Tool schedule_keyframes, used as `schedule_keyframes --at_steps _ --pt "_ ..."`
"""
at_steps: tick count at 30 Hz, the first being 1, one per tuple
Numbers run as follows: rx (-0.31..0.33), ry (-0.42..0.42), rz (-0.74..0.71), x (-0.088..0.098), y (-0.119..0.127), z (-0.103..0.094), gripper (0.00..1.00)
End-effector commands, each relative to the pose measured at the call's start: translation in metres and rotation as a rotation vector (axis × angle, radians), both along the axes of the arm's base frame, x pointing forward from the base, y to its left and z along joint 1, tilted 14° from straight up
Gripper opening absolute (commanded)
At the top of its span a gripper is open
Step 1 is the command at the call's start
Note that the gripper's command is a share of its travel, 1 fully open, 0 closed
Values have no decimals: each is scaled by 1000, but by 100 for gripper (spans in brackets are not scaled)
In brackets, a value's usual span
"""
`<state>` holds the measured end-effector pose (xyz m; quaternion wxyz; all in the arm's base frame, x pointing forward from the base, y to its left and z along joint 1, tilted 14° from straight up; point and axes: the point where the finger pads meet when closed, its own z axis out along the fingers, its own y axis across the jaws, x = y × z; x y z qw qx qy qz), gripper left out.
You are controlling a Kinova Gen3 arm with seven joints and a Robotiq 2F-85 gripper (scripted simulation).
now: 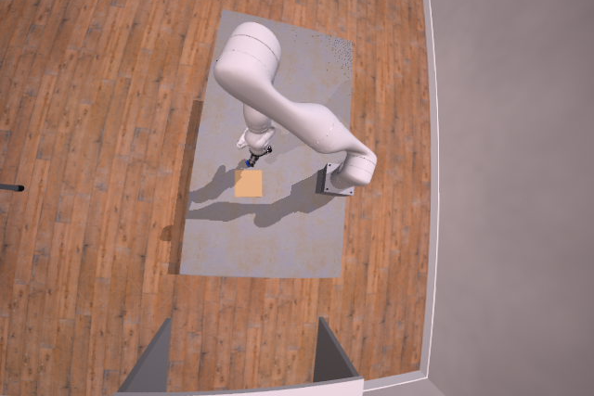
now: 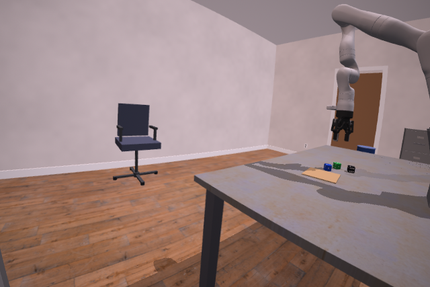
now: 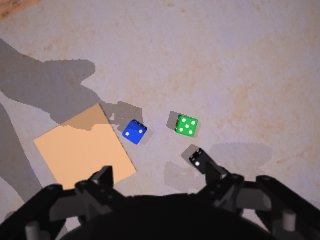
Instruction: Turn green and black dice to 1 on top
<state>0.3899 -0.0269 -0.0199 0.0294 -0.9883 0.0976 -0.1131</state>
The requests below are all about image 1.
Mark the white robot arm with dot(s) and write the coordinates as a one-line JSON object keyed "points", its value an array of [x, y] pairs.
{"points": [[247, 68]]}

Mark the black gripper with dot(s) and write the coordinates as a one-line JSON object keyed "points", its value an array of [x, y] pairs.
{"points": [[253, 159]]}

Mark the peach flat square mat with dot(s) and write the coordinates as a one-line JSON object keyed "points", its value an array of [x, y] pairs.
{"points": [[248, 183]]}

